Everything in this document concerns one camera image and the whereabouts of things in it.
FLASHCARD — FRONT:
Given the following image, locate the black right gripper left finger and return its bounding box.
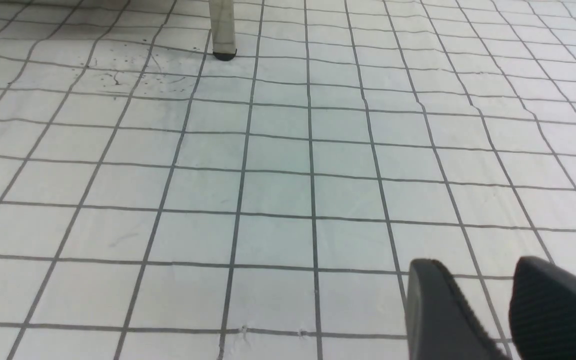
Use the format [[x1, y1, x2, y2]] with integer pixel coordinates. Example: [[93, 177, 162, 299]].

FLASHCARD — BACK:
[[405, 259, 508, 360]]

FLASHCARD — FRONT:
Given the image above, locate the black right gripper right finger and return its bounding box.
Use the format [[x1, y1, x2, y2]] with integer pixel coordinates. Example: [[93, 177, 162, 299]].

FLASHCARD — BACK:
[[509, 256, 576, 360]]

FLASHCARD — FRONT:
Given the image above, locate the metal shoe rack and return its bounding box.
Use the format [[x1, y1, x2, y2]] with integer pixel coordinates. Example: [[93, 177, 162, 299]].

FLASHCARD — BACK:
[[208, 0, 237, 62]]

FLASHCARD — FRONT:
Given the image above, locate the white grid floor cloth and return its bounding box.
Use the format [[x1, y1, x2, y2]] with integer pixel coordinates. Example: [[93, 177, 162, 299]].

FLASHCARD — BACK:
[[0, 0, 576, 360]]

